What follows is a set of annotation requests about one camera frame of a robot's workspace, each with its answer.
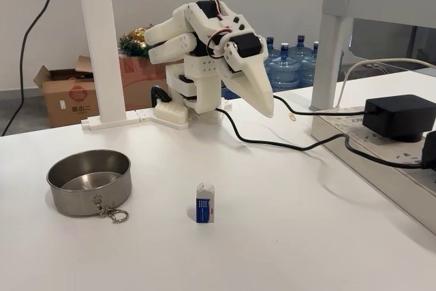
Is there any small white and blue box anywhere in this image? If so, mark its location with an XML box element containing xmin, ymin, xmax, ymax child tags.
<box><xmin>196</xmin><ymin>182</ymin><xmax>216</xmax><ymax>224</ymax></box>

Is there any red cardboard box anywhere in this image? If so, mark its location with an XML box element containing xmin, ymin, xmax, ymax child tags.
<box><xmin>119</xmin><ymin>55</ymin><xmax>168</xmax><ymax>111</ymax></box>

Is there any open brown cardboard box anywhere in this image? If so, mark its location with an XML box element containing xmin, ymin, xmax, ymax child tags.
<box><xmin>33</xmin><ymin>55</ymin><xmax>102</xmax><ymax>128</ymax></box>

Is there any round metal bowl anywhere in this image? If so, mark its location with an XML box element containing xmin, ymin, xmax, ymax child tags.
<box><xmin>46</xmin><ymin>149</ymin><xmax>133</xmax><ymax>217</ymax></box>

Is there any black table clamp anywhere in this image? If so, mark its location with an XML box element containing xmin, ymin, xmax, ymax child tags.
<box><xmin>150</xmin><ymin>85</ymin><xmax>171</xmax><ymax>105</ymax></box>

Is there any grey desk shelf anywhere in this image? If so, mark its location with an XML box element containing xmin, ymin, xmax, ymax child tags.
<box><xmin>310</xmin><ymin>0</ymin><xmax>436</xmax><ymax>112</ymax></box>

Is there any green tinsel wreath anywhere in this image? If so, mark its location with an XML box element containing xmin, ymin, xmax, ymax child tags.
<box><xmin>119</xmin><ymin>25</ymin><xmax>155</xmax><ymax>60</ymax></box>

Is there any black power adapter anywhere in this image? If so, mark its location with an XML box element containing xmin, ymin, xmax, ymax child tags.
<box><xmin>362</xmin><ymin>94</ymin><xmax>433</xmax><ymax>143</ymax></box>

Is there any white power strip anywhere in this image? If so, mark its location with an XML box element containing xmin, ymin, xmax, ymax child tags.
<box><xmin>311</xmin><ymin>106</ymin><xmax>436</xmax><ymax>234</ymax></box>

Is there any black plug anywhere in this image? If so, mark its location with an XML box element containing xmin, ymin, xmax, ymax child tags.
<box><xmin>421</xmin><ymin>130</ymin><xmax>436</xmax><ymax>171</ymax></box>

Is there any long black table cable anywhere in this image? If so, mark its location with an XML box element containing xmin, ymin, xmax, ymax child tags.
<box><xmin>214</xmin><ymin>106</ymin><xmax>426</xmax><ymax>170</ymax></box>

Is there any black cable to adapter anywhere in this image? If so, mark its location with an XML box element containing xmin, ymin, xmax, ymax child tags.
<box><xmin>272</xmin><ymin>95</ymin><xmax>375</xmax><ymax>116</ymax></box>

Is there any white cable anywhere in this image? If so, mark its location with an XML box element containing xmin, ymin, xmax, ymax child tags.
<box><xmin>335</xmin><ymin>58</ymin><xmax>436</xmax><ymax>110</ymax></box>

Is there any white stand post with base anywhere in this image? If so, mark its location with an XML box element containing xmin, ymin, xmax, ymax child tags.
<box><xmin>75</xmin><ymin>0</ymin><xmax>161</xmax><ymax>132</ymax></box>

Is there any metal keychain clasp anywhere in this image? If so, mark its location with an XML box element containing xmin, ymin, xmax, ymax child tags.
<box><xmin>91</xmin><ymin>195</ymin><xmax>129</xmax><ymax>224</ymax></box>

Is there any black hanging cable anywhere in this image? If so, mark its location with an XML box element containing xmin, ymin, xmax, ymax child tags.
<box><xmin>1</xmin><ymin>0</ymin><xmax>53</xmax><ymax>137</ymax></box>

